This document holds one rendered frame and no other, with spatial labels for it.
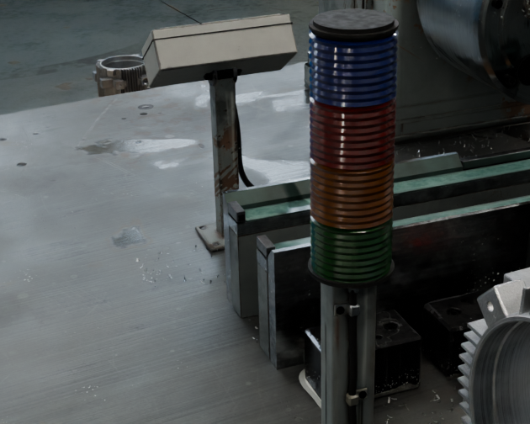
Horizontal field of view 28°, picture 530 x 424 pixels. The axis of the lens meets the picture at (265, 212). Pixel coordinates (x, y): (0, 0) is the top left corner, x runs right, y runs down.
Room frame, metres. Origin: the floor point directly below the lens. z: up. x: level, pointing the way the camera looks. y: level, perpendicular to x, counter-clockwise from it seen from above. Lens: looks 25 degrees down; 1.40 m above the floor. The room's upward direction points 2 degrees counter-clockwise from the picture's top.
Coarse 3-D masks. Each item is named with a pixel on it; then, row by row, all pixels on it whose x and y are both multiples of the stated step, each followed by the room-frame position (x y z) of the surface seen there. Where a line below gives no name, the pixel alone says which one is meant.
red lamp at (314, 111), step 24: (312, 120) 0.68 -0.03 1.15; (336, 120) 0.67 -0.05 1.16; (360, 120) 0.66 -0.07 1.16; (384, 120) 0.67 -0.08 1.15; (312, 144) 0.68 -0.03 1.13; (336, 144) 0.67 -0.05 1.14; (360, 144) 0.66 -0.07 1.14; (384, 144) 0.67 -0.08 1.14; (336, 168) 0.67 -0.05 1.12; (360, 168) 0.66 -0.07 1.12
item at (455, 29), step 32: (416, 0) 1.50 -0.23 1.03; (448, 0) 1.39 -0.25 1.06; (480, 0) 1.32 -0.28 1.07; (512, 0) 1.32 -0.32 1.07; (448, 32) 1.39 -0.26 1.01; (480, 32) 1.32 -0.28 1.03; (512, 32) 1.32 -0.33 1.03; (480, 64) 1.33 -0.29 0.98; (512, 64) 1.33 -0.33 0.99; (512, 96) 1.34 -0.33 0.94
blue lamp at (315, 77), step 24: (312, 48) 0.68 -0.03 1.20; (336, 48) 0.67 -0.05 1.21; (360, 48) 0.66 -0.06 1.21; (384, 48) 0.67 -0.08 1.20; (312, 72) 0.68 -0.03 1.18; (336, 72) 0.67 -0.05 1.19; (360, 72) 0.66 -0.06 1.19; (384, 72) 0.67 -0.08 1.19; (312, 96) 0.68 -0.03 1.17; (336, 96) 0.67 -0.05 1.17; (360, 96) 0.66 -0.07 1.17; (384, 96) 0.67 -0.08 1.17
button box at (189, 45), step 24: (192, 24) 1.20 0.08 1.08; (216, 24) 1.20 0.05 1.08; (240, 24) 1.21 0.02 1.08; (264, 24) 1.22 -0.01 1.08; (288, 24) 1.23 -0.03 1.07; (144, 48) 1.22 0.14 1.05; (168, 48) 1.17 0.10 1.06; (192, 48) 1.18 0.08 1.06; (216, 48) 1.19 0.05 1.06; (240, 48) 1.19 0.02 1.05; (264, 48) 1.20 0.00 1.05; (288, 48) 1.21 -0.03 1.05; (168, 72) 1.17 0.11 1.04; (192, 72) 1.19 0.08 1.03
